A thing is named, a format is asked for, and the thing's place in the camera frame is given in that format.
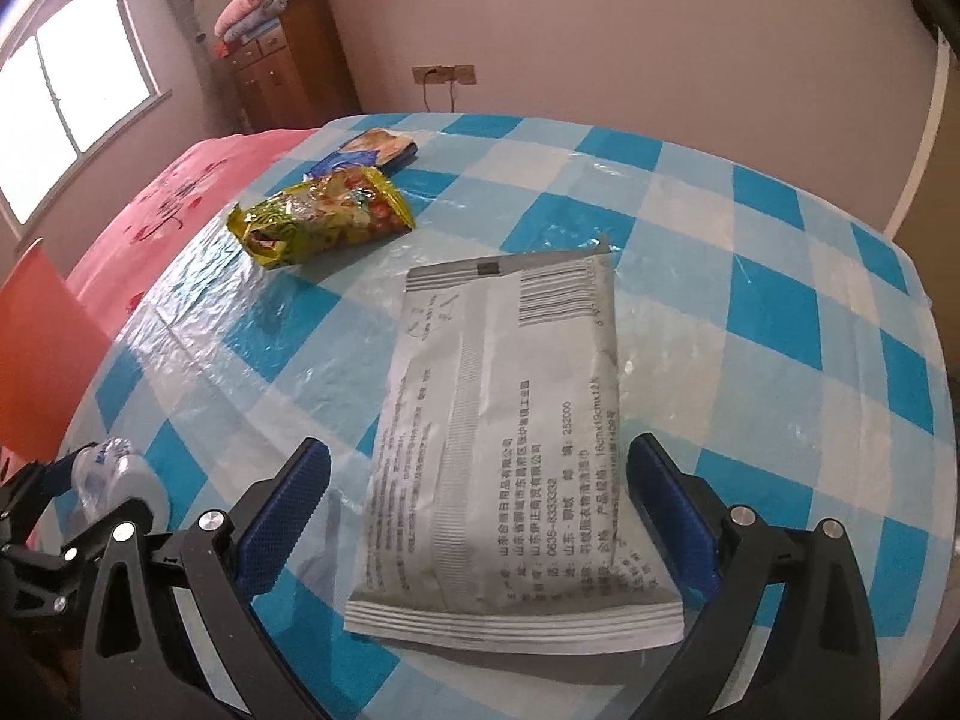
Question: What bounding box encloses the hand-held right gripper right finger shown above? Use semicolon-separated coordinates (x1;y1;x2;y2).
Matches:
628;431;880;720

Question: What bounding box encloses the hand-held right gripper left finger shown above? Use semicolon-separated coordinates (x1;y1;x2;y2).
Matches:
75;436;346;720

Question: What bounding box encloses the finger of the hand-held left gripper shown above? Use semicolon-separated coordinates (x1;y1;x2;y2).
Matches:
0;450;85;541
0;499;162;616

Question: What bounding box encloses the crushed clear plastic bottle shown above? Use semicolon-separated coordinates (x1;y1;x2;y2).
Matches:
71;436;170;533

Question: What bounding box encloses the grey white barcode packet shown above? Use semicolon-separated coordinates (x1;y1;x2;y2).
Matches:
343;232;683;650

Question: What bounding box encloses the blue white checkered tablecloth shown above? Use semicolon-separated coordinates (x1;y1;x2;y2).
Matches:
30;111;942;720

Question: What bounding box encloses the yellow green snack packet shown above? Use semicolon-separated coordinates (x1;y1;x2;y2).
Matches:
227;167;416;271

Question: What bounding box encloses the pink heart print blanket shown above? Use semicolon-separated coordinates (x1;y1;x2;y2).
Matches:
64;127;323;350

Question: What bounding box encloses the blue orange snack packet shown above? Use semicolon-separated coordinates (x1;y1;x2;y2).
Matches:
304;129;419;179

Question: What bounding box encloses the window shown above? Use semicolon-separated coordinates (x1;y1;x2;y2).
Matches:
0;0;173;226

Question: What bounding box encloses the brown wooden cabinet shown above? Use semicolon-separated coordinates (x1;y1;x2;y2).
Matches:
227;0;363;132

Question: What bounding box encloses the white pipe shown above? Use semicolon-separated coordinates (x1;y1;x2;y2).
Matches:
883;26;947;237

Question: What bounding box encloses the wall socket strip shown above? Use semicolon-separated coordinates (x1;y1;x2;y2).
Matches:
412;64;477;86

